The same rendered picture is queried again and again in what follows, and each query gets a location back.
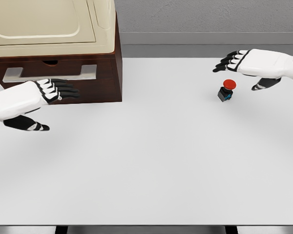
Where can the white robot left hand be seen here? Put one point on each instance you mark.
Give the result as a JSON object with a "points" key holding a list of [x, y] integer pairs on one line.
{"points": [[19, 100]]}

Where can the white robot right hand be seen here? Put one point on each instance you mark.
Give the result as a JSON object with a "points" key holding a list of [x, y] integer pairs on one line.
{"points": [[263, 62]]}

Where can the brown cabinet drawer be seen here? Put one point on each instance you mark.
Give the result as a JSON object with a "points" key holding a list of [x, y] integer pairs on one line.
{"points": [[63, 66]]}

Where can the dark brown wooden cabinet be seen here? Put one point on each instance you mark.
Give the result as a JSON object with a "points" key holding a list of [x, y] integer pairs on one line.
{"points": [[100, 90]]}

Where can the red button black switch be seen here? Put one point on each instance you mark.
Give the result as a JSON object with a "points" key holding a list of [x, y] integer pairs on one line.
{"points": [[226, 93]]}

